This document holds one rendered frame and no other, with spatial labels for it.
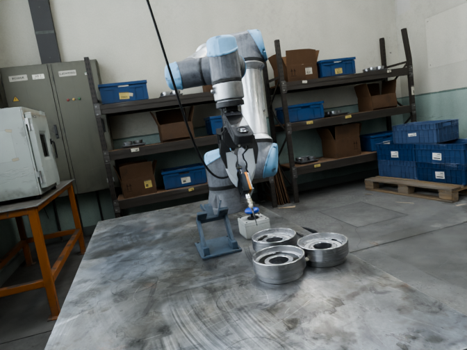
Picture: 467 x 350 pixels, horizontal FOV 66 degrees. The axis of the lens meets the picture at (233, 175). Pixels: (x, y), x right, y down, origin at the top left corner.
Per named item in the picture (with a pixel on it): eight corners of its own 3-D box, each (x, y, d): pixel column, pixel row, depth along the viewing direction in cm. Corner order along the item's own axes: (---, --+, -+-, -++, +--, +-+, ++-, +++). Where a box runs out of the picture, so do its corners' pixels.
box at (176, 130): (201, 137, 420) (195, 103, 415) (156, 144, 407) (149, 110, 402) (194, 137, 461) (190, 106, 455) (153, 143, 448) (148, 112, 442)
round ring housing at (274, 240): (307, 251, 83) (305, 233, 82) (268, 264, 79) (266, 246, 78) (281, 240, 92) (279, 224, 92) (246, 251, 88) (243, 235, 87)
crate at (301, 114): (311, 119, 500) (309, 103, 497) (325, 117, 464) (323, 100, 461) (276, 124, 488) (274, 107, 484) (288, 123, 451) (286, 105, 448)
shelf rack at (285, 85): (421, 176, 501) (411, 27, 473) (295, 203, 454) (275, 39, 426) (393, 172, 556) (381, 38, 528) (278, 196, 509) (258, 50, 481)
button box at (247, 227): (272, 234, 99) (269, 217, 98) (247, 239, 97) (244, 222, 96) (261, 227, 106) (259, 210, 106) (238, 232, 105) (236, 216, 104)
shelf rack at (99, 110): (278, 207, 449) (256, 41, 420) (119, 242, 402) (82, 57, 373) (263, 199, 503) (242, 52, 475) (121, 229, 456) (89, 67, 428)
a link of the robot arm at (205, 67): (208, 59, 104) (197, 53, 94) (246, 52, 102) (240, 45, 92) (212, 87, 106) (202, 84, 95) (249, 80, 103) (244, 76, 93)
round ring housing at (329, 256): (319, 246, 85) (317, 229, 84) (359, 255, 76) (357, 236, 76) (289, 262, 78) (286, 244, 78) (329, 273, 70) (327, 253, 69)
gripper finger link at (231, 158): (233, 184, 96) (232, 149, 95) (239, 187, 90) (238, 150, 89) (222, 185, 95) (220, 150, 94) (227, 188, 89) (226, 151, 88)
